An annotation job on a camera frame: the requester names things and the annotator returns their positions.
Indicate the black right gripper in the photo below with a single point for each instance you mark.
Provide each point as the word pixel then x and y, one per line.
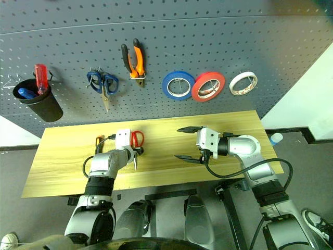
pixel 205 155

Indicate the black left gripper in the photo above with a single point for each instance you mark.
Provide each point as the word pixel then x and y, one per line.
pixel 138 151

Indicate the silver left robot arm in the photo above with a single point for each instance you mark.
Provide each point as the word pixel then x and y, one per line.
pixel 104 162

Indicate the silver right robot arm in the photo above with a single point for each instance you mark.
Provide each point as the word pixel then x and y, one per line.
pixel 244 147

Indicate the red tape roll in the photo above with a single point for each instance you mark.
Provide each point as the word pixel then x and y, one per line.
pixel 197 91

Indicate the blue tape roll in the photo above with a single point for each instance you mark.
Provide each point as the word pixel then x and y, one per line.
pixel 166 88

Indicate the white patterned tape roll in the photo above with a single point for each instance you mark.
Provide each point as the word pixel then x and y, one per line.
pixel 243 76

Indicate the grey perforated pegboard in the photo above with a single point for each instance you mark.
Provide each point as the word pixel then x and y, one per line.
pixel 182 39

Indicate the black pegboard hook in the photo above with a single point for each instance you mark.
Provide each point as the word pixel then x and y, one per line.
pixel 52 75

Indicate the dark grey rounded shell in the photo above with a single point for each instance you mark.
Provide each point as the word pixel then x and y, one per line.
pixel 199 221
pixel 132 218

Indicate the clear bottle blue label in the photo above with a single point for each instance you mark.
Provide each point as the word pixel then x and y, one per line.
pixel 276 138

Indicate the orange black pliers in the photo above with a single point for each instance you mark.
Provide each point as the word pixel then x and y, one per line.
pixel 139 61

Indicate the black cup holder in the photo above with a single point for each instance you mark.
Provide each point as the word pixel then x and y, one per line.
pixel 45 106

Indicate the blue marker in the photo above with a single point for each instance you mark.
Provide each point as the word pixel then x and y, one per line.
pixel 26 93

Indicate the black white sneaker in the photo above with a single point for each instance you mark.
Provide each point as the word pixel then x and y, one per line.
pixel 318 225

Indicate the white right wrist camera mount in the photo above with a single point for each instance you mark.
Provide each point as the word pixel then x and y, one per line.
pixel 209 139

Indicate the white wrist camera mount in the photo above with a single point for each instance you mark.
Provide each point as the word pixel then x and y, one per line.
pixel 209 139
pixel 122 138

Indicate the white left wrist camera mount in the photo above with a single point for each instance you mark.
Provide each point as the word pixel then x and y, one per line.
pixel 122 138

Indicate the black metal table frame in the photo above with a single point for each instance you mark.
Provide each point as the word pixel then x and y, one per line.
pixel 231 213

